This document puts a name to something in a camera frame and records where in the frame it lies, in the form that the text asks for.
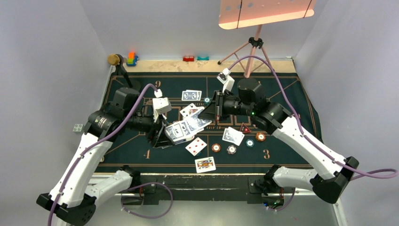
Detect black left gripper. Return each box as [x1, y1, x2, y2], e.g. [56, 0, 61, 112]
[123, 108, 175, 147]

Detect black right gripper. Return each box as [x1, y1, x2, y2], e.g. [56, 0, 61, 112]
[199, 89, 255, 121]

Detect green chip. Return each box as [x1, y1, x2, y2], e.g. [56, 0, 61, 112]
[246, 139, 254, 147]
[203, 97, 211, 105]

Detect face-up red court card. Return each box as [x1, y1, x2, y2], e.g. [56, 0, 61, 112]
[191, 106, 205, 113]

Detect face-up spades card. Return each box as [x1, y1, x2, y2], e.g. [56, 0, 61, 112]
[180, 103, 198, 118]

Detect card of deck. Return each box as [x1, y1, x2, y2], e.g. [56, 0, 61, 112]
[184, 111, 212, 133]

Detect face-down cards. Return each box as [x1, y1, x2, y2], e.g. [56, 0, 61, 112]
[181, 90, 202, 101]

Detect face-down card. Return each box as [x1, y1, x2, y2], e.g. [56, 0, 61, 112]
[222, 127, 245, 146]

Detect orange poker chip stack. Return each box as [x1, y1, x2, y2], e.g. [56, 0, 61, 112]
[211, 144, 221, 153]

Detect face-up diamonds card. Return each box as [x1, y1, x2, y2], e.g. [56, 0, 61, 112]
[185, 137, 207, 156]

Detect red triangle marker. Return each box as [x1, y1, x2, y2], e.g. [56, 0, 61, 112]
[239, 123, 252, 134]

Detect pink white poker chip stack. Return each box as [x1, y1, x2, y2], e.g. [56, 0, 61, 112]
[227, 145, 237, 154]

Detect face-up king card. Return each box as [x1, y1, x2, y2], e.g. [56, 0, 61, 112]
[195, 157, 216, 173]

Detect blue playing card deck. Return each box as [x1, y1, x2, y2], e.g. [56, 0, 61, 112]
[165, 121, 195, 145]

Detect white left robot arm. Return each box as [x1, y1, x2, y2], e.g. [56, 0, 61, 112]
[36, 88, 172, 226]

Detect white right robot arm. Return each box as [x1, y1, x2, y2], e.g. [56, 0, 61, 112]
[199, 78, 359, 204]

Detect green poker table mat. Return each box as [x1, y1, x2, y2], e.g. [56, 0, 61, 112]
[96, 72, 321, 174]

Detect teal toy block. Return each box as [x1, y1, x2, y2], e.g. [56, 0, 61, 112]
[197, 56, 209, 61]

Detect red toy block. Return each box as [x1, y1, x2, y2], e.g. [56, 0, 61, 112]
[182, 55, 195, 62]

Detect black microphone stand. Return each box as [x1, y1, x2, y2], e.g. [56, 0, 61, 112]
[112, 64, 141, 91]

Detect colourful toy block stack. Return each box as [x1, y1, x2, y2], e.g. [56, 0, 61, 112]
[126, 52, 138, 66]

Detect grey toy brick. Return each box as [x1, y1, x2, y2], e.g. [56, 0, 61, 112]
[72, 124, 84, 133]

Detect pink tripod stand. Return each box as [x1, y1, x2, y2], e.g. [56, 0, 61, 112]
[217, 24, 271, 78]

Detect pink perforated board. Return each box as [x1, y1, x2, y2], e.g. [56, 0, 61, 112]
[219, 0, 316, 30]

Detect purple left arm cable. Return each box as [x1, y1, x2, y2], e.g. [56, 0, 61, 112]
[47, 83, 174, 226]

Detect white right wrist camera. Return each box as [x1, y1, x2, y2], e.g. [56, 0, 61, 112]
[217, 68, 235, 92]

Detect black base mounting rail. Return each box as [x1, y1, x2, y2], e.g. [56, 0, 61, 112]
[118, 173, 294, 205]

